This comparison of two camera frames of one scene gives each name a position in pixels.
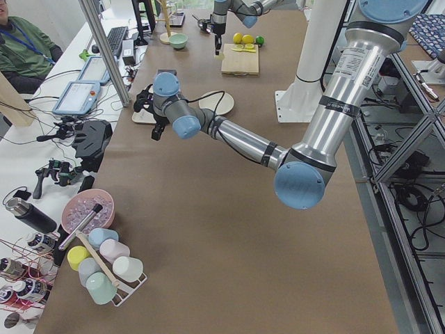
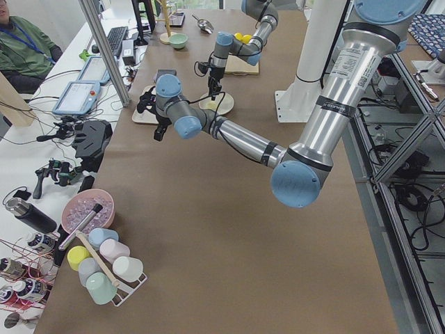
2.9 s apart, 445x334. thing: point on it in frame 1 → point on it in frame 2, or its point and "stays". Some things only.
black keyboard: (115, 37) stays
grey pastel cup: (87, 266) stays
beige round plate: (225, 106) stays
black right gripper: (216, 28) → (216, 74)
